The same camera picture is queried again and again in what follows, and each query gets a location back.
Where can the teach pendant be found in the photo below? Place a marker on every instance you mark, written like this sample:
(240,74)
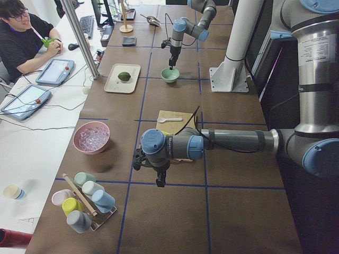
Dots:
(23,105)
(56,72)

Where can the cup rack with cups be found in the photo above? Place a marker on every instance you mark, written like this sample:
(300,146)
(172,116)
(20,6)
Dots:
(85,203)

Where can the white plastic spoon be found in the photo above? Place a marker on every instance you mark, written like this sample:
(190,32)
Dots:
(171,119)

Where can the pink bowl with ice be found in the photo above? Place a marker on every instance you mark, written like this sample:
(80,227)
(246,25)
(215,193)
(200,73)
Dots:
(92,138)

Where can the green avocado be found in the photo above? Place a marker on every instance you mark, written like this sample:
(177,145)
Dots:
(124,76)

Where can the cream rabbit tray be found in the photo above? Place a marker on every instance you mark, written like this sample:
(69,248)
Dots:
(114,85)

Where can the aluminium frame post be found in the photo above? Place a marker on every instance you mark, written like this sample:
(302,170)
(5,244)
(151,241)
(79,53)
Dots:
(85,49)

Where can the upper teach pendant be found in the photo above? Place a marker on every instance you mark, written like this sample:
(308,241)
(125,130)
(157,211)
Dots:
(56,72)

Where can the grey folded cloth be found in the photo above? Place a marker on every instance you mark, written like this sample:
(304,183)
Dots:
(129,41)

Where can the red object at edge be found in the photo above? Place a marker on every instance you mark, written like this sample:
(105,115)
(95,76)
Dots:
(15,239)

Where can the black keyboard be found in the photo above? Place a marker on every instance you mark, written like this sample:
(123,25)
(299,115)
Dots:
(87,24)

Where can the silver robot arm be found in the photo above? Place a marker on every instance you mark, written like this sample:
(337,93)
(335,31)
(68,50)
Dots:
(184,26)
(313,143)

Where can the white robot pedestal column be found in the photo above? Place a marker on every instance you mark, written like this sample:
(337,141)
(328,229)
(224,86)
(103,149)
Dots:
(230,75)

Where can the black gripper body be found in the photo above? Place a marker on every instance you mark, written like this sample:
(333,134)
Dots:
(159,171)
(173,51)

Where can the black box with label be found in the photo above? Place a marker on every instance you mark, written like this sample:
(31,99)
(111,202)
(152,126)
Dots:
(105,33)

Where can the person in black shirt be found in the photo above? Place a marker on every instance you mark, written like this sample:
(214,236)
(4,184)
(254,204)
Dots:
(27,41)

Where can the black computer mouse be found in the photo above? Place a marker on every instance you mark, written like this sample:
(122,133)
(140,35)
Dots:
(73,46)

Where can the lower teach pendant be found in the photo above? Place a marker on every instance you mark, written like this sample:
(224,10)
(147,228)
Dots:
(23,105)

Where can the paper cup blue stripe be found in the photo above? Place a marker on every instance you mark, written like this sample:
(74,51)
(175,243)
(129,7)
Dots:
(14,192)

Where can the mint green bowl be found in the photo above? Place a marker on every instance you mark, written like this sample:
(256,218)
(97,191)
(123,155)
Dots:
(169,75)

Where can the wooden mug tree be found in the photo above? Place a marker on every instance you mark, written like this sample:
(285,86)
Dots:
(125,28)

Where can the wooden cutting board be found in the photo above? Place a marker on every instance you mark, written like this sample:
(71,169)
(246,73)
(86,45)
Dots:
(170,122)

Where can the metal scoop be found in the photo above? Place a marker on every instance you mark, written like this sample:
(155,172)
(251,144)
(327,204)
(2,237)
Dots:
(152,20)

